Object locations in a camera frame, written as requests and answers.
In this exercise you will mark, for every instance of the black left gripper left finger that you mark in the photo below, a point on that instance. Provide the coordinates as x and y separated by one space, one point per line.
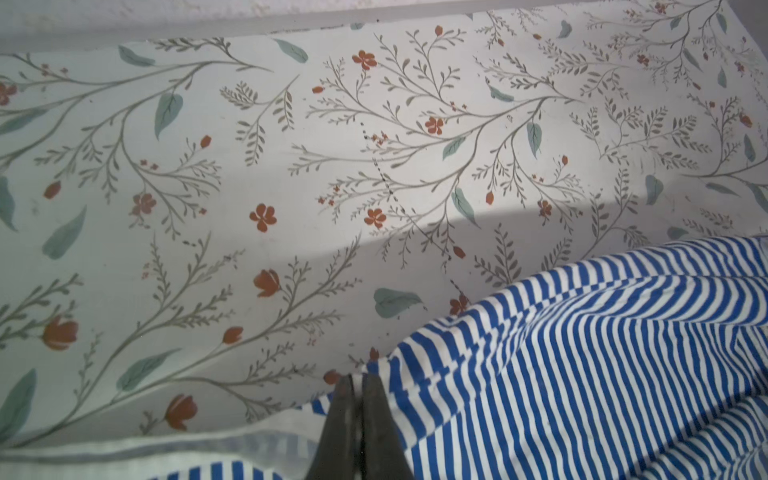
338 449

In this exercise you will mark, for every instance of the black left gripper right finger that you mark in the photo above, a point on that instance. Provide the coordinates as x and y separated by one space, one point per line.
382 455

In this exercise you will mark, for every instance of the blue white striped tank top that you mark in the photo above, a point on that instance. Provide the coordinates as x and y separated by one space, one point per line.
648 364

